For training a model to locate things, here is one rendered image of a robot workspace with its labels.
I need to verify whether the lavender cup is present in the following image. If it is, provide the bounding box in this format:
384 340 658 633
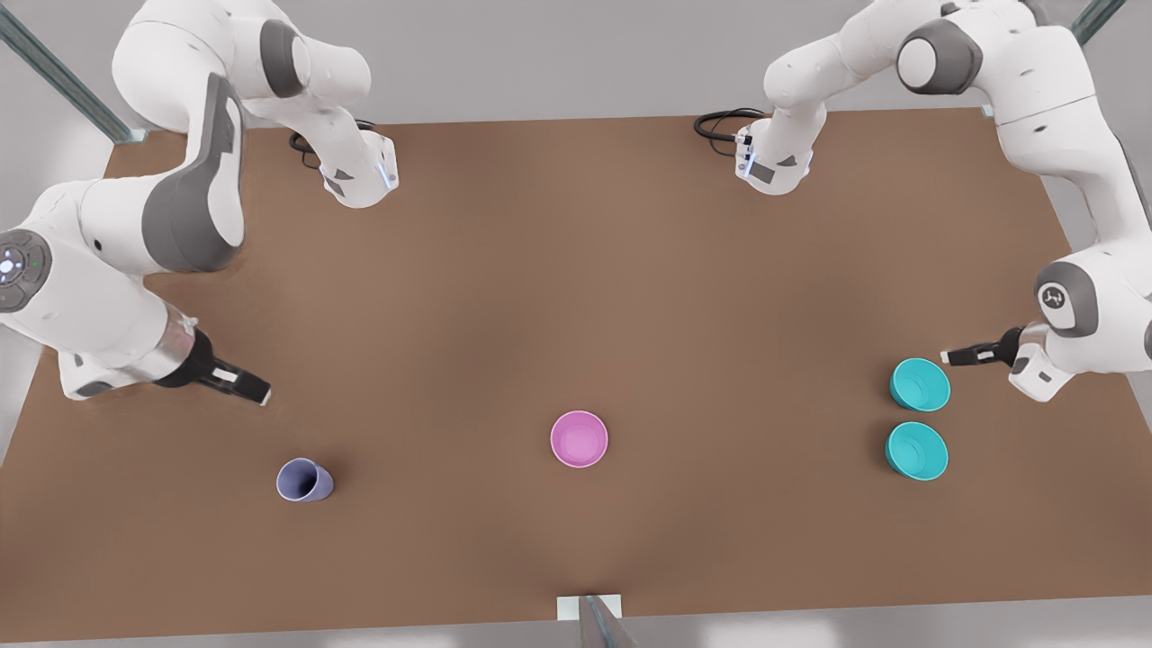
275 457 335 503

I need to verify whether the pink bowl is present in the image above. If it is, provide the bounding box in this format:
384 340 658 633
550 410 609 469

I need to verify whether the black cable loop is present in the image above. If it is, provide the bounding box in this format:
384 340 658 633
288 120 379 174
693 108 768 159

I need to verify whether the teal blue bowl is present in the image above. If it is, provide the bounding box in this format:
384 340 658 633
889 357 952 413
885 421 950 482

